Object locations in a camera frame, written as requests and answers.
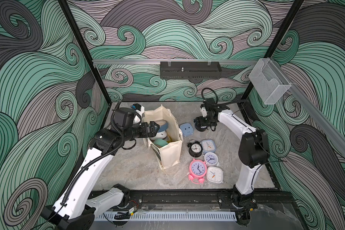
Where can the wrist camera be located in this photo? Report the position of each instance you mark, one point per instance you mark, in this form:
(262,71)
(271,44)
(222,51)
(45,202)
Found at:
(208,107)
(128,116)

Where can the white square alarm clock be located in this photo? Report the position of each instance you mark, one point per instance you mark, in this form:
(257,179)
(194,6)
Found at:
(214,175)

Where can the green round alarm clock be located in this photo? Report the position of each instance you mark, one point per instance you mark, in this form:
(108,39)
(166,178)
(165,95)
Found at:
(160,143)

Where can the small black alarm clock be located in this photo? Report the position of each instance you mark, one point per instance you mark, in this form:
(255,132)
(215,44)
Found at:
(200,128)

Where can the black twin-bell alarm clock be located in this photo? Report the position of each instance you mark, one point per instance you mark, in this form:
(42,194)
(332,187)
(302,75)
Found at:
(195,148)

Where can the silver twin-bell alarm clock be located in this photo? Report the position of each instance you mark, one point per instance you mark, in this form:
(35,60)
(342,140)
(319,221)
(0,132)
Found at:
(159,135)

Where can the clear acrylic wall holder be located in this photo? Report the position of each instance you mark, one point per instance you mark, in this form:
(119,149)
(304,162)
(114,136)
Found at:
(269,80)

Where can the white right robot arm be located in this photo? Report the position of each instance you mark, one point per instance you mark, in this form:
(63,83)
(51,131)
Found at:
(253,149)

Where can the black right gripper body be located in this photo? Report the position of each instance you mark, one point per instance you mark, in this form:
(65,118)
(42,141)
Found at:
(208,121)

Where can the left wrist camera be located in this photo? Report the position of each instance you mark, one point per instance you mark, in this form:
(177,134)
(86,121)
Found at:
(128,116)

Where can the floral canvas tote bag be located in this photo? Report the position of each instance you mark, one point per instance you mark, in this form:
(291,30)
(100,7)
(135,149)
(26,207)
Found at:
(169,154)

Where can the white purple-face alarm clock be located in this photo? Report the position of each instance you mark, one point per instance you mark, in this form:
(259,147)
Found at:
(211,159)

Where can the white slotted cable duct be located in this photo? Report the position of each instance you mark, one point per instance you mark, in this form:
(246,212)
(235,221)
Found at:
(173,216)

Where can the light blue square alarm clock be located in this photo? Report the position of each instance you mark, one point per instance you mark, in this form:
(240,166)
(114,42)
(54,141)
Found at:
(208,145)

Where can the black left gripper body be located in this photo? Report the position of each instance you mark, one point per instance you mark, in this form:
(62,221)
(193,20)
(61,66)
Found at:
(136,132)

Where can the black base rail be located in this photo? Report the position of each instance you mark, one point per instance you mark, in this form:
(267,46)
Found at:
(224,198)

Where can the pink twin-bell alarm clock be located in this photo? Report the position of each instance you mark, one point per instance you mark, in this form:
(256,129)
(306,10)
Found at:
(197,171)

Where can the light blue square clock back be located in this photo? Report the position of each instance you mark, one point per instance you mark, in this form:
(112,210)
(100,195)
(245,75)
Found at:
(187,129)

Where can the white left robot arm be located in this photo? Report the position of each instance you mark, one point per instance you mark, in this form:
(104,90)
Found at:
(74,210)

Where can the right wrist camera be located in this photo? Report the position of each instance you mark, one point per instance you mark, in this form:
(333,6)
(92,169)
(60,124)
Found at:
(208,107)

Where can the large round blue-rim clock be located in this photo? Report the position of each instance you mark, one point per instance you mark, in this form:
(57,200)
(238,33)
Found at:
(163,125)

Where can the black perforated wall tray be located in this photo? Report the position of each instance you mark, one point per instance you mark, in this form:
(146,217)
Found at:
(190,70)

